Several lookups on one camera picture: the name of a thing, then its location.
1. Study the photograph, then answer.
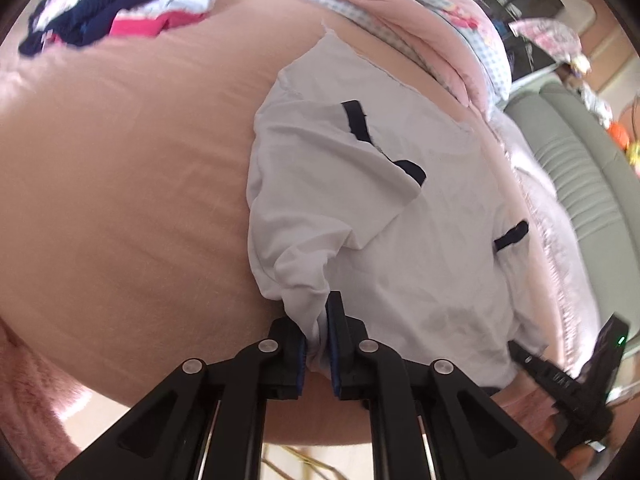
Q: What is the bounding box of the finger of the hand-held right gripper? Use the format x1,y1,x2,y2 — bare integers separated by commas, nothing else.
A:
507,341,576,396

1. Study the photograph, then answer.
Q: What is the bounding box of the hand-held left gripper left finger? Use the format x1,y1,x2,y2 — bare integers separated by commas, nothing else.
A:
55,317,307,480

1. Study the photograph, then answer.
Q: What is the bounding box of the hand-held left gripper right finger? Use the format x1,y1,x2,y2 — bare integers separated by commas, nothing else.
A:
325,290,573,480

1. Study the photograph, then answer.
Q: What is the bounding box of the white shirt with navy trim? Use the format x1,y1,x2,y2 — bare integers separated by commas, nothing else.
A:
247,22,551,391

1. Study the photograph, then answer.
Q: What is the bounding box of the pile of clothes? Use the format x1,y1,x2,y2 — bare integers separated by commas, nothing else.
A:
19,0,173,58

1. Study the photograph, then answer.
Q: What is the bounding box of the person's right hand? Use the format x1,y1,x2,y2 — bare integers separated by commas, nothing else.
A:
544,412,617,478

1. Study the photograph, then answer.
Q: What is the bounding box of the pale pink quilted bedspread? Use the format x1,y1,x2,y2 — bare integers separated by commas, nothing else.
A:
487,110,603,376

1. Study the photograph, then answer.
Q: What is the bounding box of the grey-green padded headboard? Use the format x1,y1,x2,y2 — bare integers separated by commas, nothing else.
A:
505,80,640,356

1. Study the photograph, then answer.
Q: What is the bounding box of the orange plush toy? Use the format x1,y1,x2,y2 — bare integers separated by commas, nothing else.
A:
607,120,632,147

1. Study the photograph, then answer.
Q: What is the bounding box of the white plush toy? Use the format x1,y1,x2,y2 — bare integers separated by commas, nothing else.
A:
580,85,614,126

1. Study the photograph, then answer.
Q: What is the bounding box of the floral pink pillow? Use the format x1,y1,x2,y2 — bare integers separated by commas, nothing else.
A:
510,17,584,65

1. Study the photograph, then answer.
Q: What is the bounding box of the pink quilt with checked lining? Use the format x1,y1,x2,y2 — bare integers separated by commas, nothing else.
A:
262,0,513,121

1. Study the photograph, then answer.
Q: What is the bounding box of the bright pink garment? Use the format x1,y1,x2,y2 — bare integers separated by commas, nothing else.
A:
109,7,208,37

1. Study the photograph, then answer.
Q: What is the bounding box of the gold metal frame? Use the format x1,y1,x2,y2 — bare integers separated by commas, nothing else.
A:
260,452,343,480

